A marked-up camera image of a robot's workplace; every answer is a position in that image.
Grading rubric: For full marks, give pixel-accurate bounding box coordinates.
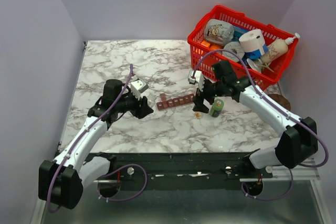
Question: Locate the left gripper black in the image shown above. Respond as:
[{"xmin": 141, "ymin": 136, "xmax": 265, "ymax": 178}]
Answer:
[{"xmin": 115, "ymin": 89, "xmax": 154, "ymax": 119}]

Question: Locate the gold bottle cap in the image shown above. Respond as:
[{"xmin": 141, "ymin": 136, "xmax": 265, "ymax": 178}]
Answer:
[{"xmin": 195, "ymin": 112, "xmax": 202, "ymax": 118}]

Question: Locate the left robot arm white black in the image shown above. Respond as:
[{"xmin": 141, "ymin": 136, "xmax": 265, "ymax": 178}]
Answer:
[{"xmin": 38, "ymin": 77, "xmax": 153, "ymax": 209}]

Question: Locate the cream jar brown lid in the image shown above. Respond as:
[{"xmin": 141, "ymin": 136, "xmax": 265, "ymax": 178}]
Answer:
[{"xmin": 268, "ymin": 93, "xmax": 291, "ymax": 111}]

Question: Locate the red plastic shopping basket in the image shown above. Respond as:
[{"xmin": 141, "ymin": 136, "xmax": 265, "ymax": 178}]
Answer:
[{"xmin": 187, "ymin": 5, "xmax": 300, "ymax": 90}]

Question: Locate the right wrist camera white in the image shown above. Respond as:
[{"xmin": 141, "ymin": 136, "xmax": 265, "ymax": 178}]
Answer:
[{"xmin": 188, "ymin": 70, "xmax": 205, "ymax": 92}]

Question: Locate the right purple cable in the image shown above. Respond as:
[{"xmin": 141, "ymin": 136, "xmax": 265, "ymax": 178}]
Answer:
[{"xmin": 193, "ymin": 49, "xmax": 329, "ymax": 201}]

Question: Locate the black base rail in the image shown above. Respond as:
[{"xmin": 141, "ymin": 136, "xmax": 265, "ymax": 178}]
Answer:
[{"xmin": 54, "ymin": 152, "xmax": 308, "ymax": 190}]

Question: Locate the aluminium frame rail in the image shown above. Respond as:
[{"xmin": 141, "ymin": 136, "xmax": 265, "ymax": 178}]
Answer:
[{"xmin": 232, "ymin": 165, "xmax": 320, "ymax": 183}]

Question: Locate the white toilet paper roll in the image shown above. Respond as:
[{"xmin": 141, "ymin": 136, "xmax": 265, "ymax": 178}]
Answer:
[{"xmin": 239, "ymin": 29, "xmax": 268, "ymax": 60}]

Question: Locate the orange fruit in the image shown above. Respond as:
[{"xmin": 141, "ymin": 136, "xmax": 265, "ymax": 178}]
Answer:
[{"xmin": 209, "ymin": 45, "xmax": 223, "ymax": 50}]

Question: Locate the grey snack bag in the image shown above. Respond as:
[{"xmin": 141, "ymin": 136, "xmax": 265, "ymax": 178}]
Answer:
[{"xmin": 204, "ymin": 19, "xmax": 234, "ymax": 46}]

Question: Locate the grey wrapped paper roll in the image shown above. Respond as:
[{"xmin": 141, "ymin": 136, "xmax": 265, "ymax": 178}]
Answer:
[{"xmin": 222, "ymin": 41, "xmax": 245, "ymax": 62}]

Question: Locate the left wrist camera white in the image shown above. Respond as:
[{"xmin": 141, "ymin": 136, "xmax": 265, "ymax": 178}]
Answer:
[{"xmin": 130, "ymin": 75, "xmax": 149, "ymax": 100}]

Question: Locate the red weekly pill organizer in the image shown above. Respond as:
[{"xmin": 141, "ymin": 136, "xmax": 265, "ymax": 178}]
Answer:
[{"xmin": 156, "ymin": 93, "xmax": 194, "ymax": 111}]

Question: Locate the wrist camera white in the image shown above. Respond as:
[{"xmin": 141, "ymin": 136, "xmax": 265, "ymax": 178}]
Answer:
[
  {"xmin": 188, "ymin": 70, "xmax": 205, "ymax": 92},
  {"xmin": 130, "ymin": 75, "xmax": 149, "ymax": 100}
]

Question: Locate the cream pump lotion bottle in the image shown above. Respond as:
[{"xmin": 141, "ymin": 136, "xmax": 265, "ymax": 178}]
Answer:
[{"xmin": 260, "ymin": 33, "xmax": 300, "ymax": 65}]

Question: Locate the green pill bottle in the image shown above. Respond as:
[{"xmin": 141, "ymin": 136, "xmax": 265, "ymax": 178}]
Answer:
[{"xmin": 209, "ymin": 99, "xmax": 225, "ymax": 118}]

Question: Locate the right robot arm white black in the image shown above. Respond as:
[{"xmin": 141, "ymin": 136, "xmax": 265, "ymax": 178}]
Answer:
[{"xmin": 188, "ymin": 60, "xmax": 318, "ymax": 178}]

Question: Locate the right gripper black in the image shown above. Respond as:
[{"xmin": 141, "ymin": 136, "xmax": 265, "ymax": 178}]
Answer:
[{"xmin": 192, "ymin": 78, "xmax": 225, "ymax": 113}]

